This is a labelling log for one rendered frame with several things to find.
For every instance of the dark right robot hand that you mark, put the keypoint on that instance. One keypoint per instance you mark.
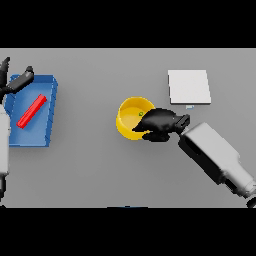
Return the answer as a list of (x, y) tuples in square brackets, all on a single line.
[(160, 121)]

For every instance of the dark left robot hand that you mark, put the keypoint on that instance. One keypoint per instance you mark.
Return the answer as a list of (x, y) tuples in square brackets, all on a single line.
[(18, 81)]

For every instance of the yellow bowl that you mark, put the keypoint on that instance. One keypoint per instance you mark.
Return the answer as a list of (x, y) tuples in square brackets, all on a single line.
[(128, 121)]

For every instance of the green nut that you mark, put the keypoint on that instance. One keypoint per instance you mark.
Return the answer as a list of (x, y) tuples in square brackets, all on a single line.
[(141, 114)]

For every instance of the red beaker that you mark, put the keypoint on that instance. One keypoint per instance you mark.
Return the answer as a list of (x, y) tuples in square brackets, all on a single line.
[(31, 111)]

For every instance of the pale square measuring scale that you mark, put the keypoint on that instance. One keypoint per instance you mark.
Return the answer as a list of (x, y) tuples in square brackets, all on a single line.
[(189, 86)]

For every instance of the blue tray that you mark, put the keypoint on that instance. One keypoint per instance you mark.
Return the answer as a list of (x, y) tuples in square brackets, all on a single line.
[(40, 130)]

